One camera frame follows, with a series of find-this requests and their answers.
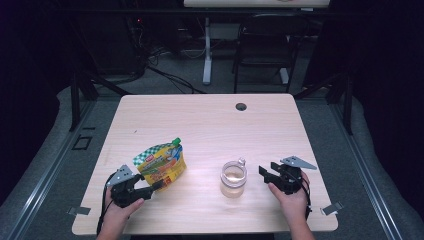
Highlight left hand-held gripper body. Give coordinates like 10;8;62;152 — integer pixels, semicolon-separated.
105;163;152;209

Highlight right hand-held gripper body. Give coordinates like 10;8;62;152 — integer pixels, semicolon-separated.
271;155;318;196

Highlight yellow spouted pouch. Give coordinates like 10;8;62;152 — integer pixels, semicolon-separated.
132;137;187;193

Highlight clear glass jar with lid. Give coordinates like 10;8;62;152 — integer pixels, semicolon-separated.
219;157;249;200

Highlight person's left hand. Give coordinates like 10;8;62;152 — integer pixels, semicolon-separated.
101;195;146;232

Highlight person's right hand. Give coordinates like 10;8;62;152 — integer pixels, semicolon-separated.
267;171;312;222

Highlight grey metal tab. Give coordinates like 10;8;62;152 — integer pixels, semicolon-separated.
319;201;344;217
66;206;92;217

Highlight black metal stand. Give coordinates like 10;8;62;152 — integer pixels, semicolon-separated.
292;70;355;136
67;68;132;133

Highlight black chair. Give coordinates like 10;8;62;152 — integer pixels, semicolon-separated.
231;13;310;95

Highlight white desk leg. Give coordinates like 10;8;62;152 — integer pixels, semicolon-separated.
202;17;214;86

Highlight dark equipment cabinet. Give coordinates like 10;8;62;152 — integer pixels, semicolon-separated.
79;12;148;77

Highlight light background desk top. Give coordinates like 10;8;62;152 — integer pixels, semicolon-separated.
183;0;331;9

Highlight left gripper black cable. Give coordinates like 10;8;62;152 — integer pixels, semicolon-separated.
96;180;115;236

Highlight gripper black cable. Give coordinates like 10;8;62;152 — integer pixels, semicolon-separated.
297;175;313;221
96;180;115;236

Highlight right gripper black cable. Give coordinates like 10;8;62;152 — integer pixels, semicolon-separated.
297;175;313;221

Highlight aluminium floor rail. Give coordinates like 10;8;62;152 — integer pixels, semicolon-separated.
9;99;98;240
327;99;405;240

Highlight black floor cables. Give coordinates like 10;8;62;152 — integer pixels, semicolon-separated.
145;45;207;95

